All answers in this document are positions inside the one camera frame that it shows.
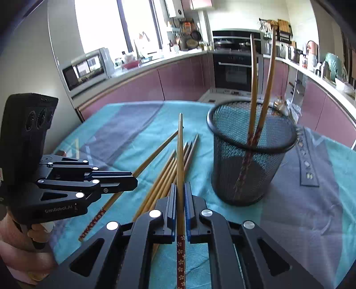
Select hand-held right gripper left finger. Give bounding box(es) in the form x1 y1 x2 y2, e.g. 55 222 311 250
36 183 178 289

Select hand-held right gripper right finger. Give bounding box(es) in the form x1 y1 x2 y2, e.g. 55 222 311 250
184 182 324 289

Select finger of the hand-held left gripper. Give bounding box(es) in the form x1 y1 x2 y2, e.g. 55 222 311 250
40 154 134 180
36 177 139 201

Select pile of wooden chopsticks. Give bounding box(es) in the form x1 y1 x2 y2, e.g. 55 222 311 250
133 134 200 263

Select red-patterned wooden chopstick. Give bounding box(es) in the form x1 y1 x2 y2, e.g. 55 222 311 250
242 26 277 167
176 112 186 289
235 33 258 202
79 130 179 242

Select black mesh basket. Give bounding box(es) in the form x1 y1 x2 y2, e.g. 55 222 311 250
206 100 297 207

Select person's left hand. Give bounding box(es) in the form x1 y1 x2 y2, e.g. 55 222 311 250
0 215 59 282

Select teal and purple tablecloth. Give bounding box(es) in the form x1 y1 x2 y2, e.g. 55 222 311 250
46 100 356 289

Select silver refrigerator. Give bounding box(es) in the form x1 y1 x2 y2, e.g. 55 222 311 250
0 0 85 156

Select silver microwave oven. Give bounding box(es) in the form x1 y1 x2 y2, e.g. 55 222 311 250
62 47 114 92

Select purple base cabinets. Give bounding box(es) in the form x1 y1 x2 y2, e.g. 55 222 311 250
263 57 356 148
78 53 214 120

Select chrome kitchen faucet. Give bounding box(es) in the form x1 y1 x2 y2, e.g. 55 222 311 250
134 39 146 59

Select kitchen window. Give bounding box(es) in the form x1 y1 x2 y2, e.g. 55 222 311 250
75 0 164 54

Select clear plastic bag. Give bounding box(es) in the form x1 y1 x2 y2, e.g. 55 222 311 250
274 96 303 123

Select black built-in oven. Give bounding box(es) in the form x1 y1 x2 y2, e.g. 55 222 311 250
213 53 263 92

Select white water heater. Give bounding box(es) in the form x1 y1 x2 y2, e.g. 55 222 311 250
165 0 184 18

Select copper kettle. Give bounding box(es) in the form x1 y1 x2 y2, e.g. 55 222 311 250
306 40 320 56

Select green glass vessel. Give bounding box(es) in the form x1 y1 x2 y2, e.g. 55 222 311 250
325 53 349 82

